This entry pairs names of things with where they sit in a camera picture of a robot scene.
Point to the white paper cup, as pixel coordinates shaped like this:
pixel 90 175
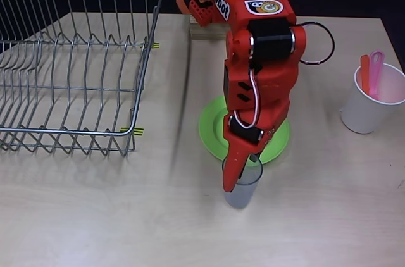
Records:
pixel 364 115

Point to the yellow black striped tape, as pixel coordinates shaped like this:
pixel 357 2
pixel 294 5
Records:
pixel 139 131
pixel 156 46

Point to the wooden base block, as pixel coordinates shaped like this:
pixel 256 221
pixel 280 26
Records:
pixel 205 31

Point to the orange plastic knife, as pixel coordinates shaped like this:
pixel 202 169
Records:
pixel 365 71

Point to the pink plastic fork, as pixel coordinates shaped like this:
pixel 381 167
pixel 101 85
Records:
pixel 375 74

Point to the translucent grey plastic cup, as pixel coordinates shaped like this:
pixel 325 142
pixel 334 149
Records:
pixel 243 194

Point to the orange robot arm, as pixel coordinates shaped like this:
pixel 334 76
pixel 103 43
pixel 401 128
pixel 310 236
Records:
pixel 272 83

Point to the green plastic plate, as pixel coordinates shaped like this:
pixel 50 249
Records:
pixel 210 131

